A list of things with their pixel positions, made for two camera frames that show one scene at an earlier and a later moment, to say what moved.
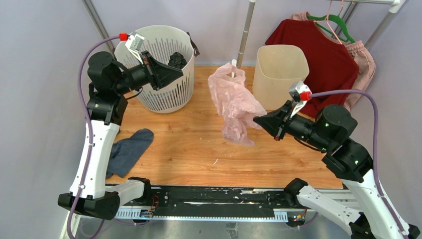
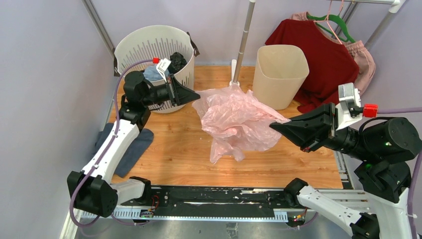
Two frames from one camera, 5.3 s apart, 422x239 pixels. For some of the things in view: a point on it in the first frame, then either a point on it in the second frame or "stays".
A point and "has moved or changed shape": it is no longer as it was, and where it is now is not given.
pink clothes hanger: (326, 20) stays
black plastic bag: (177, 60) stays
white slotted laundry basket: (171, 47) stays
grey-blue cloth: (125, 153) stays
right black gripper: (276, 122) → (309, 130)
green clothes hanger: (329, 17) stays
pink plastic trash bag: (238, 106) has moved or changed shape
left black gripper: (168, 74) → (178, 94)
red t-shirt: (332, 66) stays
